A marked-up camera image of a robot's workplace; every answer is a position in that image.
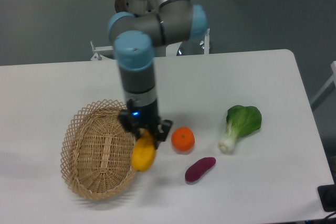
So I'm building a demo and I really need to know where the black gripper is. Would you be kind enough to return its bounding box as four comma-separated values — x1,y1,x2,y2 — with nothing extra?
118,99,173,149

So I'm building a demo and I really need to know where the yellow mango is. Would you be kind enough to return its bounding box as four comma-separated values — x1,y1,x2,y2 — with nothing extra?
131,130,156,172

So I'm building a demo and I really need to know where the woven wicker basket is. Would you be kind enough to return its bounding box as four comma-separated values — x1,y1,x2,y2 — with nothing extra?
60,100,136,200

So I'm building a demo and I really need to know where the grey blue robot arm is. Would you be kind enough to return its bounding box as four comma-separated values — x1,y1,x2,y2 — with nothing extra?
108,0,208,147

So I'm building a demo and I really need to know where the orange tangerine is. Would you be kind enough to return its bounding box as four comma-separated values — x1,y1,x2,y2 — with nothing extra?
171,127,195,152

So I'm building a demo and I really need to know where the purple sweet potato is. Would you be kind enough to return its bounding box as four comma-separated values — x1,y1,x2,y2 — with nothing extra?
185,157,216,183

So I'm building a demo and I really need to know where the green bok choy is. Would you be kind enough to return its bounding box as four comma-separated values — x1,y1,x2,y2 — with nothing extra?
218,105,262,153

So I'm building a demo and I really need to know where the black device at table edge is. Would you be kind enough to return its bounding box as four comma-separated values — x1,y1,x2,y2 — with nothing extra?
317,184,335,212

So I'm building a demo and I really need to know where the white furniture leg right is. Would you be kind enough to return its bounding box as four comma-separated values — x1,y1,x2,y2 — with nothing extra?
310,61,335,111

